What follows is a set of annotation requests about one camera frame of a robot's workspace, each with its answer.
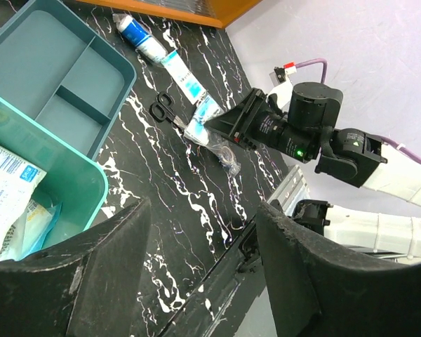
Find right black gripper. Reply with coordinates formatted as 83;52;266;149
204;82;343;163

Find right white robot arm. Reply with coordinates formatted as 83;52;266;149
206;82;421;260

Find clear plastic vial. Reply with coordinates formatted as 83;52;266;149
185;93;241;176

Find orange wooden rack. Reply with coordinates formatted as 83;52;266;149
83;0;260;29

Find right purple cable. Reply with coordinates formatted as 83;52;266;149
294;58;421;169

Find teal medicine kit box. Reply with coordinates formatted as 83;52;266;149
0;97;108;260

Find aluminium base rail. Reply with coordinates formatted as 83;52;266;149
267;165;310;216

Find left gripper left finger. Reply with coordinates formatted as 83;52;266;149
0;198;152;336

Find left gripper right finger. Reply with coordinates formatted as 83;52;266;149
255;203;421;336

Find black handled scissors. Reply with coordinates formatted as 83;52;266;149
149;91;187;130

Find blue divided tray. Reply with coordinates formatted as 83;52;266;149
0;1;137;159

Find long blue white packet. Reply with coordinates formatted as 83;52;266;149
19;199;62;260

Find white blue gauze packet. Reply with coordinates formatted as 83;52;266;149
0;146;46;250

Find blue white spray bottle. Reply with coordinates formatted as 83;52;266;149
112;14;168;63

